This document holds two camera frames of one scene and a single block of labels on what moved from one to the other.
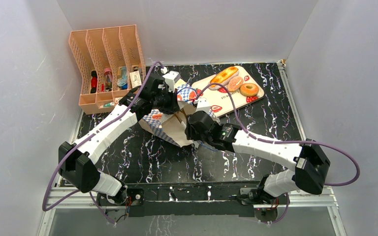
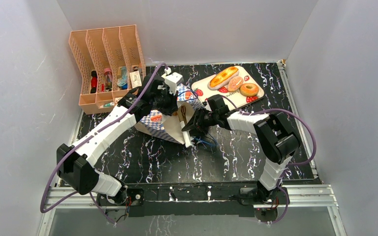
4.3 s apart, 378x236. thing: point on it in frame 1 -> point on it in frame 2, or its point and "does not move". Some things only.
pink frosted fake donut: [235, 83] does not move
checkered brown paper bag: [172, 127] does not move
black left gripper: [174, 106] does not move
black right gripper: [191, 131] -> [201, 120]
